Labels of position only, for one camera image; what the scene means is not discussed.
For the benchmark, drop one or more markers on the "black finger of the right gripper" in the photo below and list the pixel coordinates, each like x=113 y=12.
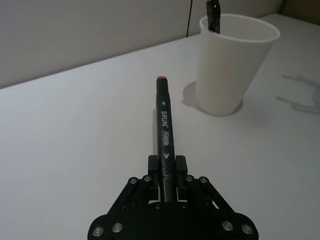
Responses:
x=213 y=15

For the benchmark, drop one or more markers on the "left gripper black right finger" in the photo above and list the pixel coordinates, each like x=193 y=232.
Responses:
x=182 y=172

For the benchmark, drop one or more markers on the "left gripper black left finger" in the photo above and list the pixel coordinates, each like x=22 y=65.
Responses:
x=153 y=172

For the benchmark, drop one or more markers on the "black marker pen red cap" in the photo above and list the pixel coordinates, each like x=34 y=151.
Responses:
x=165 y=125

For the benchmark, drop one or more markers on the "white plastic cup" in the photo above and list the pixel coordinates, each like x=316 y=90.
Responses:
x=220 y=75

